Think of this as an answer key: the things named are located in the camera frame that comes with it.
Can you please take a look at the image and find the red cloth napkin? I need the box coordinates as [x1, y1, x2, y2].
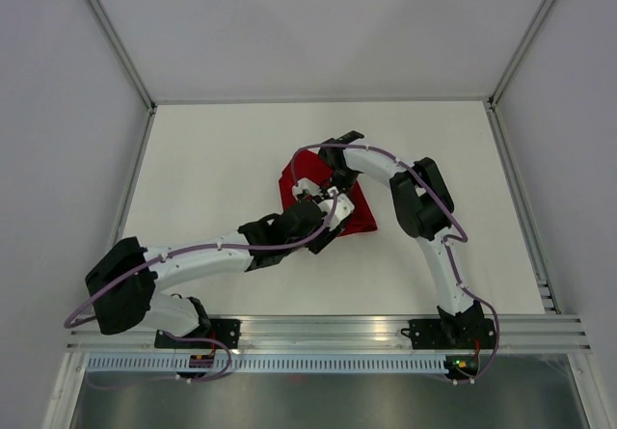
[279, 150, 378, 236]

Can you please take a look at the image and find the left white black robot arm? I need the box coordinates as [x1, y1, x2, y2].
[85, 196, 354, 348]

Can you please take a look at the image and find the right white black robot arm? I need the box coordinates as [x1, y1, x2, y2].
[318, 131, 484, 347]

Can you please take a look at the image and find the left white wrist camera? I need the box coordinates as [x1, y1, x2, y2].
[318, 186, 355, 231]

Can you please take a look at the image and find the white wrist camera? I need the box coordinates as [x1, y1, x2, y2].
[292, 178, 321, 201]
[318, 186, 355, 231]

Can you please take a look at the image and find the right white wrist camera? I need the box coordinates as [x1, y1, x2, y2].
[292, 178, 321, 201]

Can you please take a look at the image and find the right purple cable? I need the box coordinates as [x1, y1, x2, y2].
[291, 143, 500, 386]

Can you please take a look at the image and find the purple cable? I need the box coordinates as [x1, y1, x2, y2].
[291, 143, 500, 386]
[64, 185, 341, 386]

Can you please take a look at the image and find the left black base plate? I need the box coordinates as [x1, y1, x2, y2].
[154, 318, 241, 350]

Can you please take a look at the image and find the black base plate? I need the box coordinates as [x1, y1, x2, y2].
[154, 318, 241, 350]
[400, 318, 496, 350]

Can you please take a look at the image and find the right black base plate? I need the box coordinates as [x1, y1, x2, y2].
[400, 318, 496, 350]

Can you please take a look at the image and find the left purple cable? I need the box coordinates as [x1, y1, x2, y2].
[64, 185, 341, 386]

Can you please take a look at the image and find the aluminium front rail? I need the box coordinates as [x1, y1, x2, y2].
[66, 313, 593, 353]

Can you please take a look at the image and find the white slotted cable duct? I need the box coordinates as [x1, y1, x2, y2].
[86, 352, 447, 374]

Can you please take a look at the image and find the right aluminium frame post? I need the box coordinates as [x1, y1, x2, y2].
[487, 0, 559, 110]

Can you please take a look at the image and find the aluminium frame post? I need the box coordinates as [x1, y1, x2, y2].
[487, 0, 559, 110]
[84, 0, 156, 113]

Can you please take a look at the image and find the left aluminium frame post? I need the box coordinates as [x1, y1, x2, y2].
[84, 0, 156, 113]

